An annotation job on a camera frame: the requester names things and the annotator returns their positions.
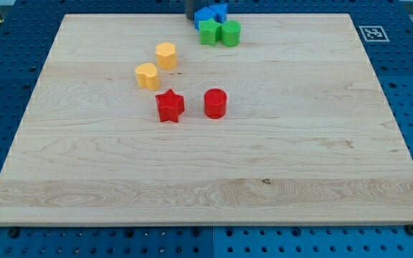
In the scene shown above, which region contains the blue triangle block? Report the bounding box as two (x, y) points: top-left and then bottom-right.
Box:
(209, 4), (228, 24)

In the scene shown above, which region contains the red cylinder block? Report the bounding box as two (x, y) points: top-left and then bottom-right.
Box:
(204, 88), (227, 119)

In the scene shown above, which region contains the red star block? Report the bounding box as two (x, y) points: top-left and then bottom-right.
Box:
(155, 89), (184, 123)

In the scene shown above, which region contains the wooden board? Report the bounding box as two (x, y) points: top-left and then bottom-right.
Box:
(0, 14), (413, 227)

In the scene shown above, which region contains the yellow heart block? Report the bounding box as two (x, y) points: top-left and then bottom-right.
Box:
(135, 62), (160, 91)

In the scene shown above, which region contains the yellow hexagon block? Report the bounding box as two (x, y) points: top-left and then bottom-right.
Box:
(156, 42), (177, 70)

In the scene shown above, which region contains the green star block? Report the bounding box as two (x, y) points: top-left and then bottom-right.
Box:
(199, 18), (222, 47)

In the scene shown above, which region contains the green cylinder block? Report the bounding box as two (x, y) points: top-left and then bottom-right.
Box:
(221, 20), (241, 47)

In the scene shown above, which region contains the blue cube block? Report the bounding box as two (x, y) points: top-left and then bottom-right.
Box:
(194, 6), (217, 30)

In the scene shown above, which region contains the dark cylindrical robot tool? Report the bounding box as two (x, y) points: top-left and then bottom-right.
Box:
(184, 0), (209, 20)

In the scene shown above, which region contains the white fiducial marker tag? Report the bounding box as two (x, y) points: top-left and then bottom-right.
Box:
(359, 25), (389, 42)

